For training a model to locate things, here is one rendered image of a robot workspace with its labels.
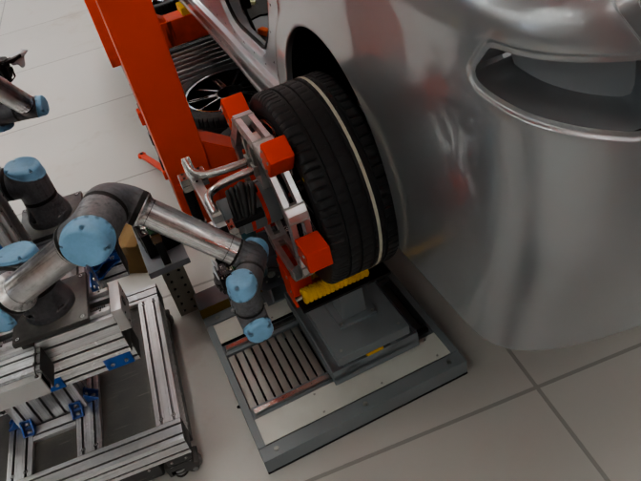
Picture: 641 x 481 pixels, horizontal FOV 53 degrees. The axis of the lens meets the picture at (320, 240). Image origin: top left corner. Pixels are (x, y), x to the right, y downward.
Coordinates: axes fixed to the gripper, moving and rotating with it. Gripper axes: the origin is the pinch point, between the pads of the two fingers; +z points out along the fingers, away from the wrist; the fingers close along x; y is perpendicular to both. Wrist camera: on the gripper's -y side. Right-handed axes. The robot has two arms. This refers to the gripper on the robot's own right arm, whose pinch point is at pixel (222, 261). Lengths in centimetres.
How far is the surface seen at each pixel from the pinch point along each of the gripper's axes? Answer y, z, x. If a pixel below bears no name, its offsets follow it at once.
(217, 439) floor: -83, 6, 25
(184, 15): -16, 259, -51
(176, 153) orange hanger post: 4, 65, -3
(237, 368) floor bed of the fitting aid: -77, 28, 7
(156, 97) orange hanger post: 26, 65, -3
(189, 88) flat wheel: -33, 196, -31
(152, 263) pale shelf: -38, 64, 22
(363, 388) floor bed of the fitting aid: -75, -9, -32
